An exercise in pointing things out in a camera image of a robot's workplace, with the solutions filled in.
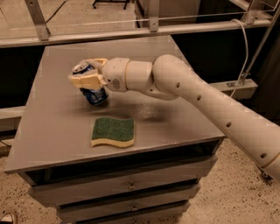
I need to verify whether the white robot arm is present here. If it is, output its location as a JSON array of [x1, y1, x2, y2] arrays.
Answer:
[[68, 54, 280, 182]]

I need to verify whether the grey drawer cabinet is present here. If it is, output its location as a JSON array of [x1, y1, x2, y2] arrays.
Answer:
[[4, 36, 223, 224]]

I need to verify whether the blue pepsi can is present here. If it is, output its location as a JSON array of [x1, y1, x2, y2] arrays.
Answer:
[[73, 62, 108, 105]]

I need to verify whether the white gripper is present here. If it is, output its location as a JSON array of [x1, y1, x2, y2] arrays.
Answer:
[[68, 58, 130, 92]]

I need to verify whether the metal railing frame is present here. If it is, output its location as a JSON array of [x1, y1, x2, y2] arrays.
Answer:
[[0, 0, 279, 48]]

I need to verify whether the shoe tip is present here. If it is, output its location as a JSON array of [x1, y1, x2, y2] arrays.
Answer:
[[0, 213, 18, 224]]

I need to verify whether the green yellow sponge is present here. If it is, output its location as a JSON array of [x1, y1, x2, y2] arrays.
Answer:
[[91, 117, 135, 148]]

